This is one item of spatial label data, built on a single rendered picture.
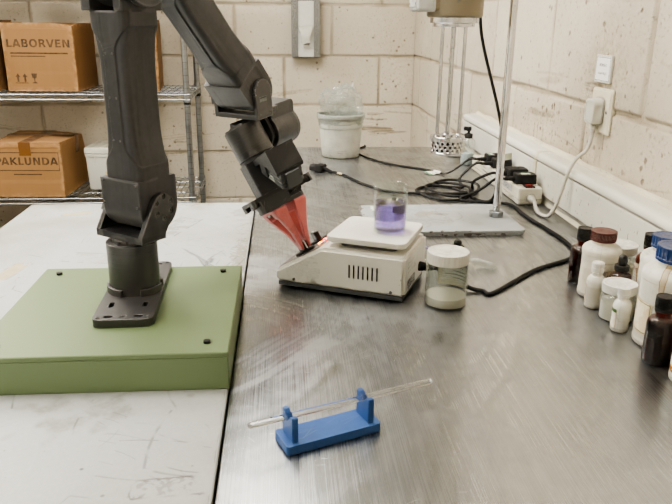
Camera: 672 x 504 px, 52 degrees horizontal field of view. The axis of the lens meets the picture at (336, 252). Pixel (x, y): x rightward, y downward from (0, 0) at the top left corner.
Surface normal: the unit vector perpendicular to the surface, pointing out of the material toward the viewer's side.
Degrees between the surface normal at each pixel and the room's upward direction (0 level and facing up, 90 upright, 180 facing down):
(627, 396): 0
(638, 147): 90
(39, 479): 0
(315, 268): 90
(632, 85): 90
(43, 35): 91
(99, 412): 0
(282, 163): 69
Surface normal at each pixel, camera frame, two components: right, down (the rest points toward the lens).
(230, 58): 0.75, 0.12
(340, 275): -0.34, 0.29
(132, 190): -0.54, 0.28
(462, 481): 0.01, -0.95
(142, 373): 0.07, 0.32
